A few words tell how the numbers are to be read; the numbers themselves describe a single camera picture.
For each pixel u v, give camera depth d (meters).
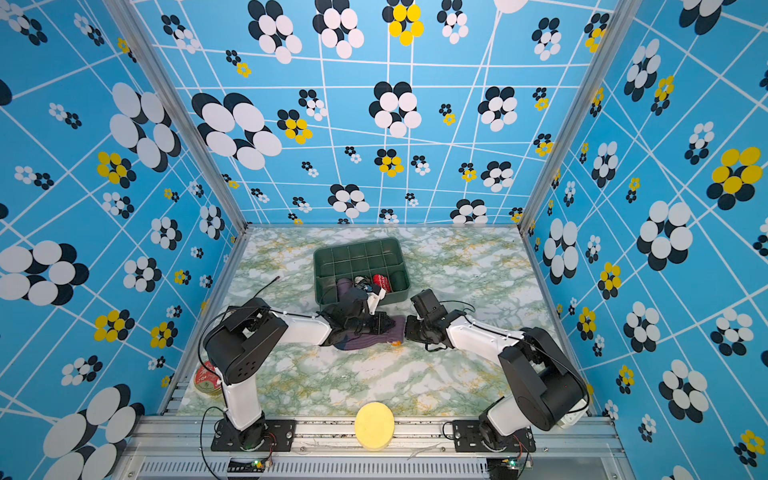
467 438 0.73
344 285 0.93
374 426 0.72
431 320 0.70
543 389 0.43
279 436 0.74
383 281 0.97
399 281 0.98
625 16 0.68
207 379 0.80
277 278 1.05
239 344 0.49
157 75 0.78
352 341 0.83
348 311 0.75
